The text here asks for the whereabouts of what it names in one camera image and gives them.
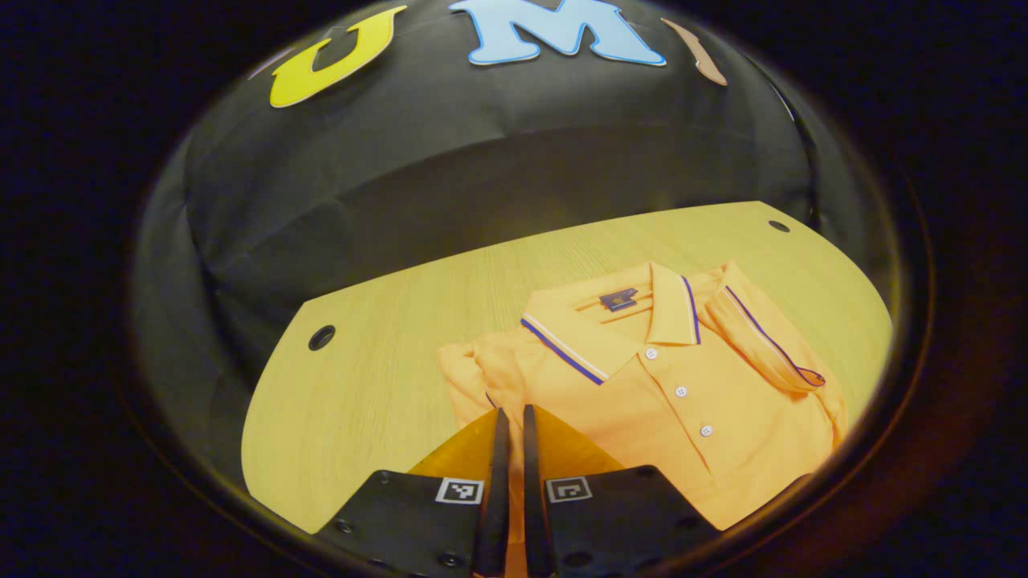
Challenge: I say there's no orange polo T-shirt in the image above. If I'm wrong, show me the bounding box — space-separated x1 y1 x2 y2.
436 259 851 578

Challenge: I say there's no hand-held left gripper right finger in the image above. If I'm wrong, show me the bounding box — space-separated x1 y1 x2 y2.
522 404 724 578

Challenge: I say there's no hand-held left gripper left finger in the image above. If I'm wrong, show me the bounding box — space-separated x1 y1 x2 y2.
315 405 512 578

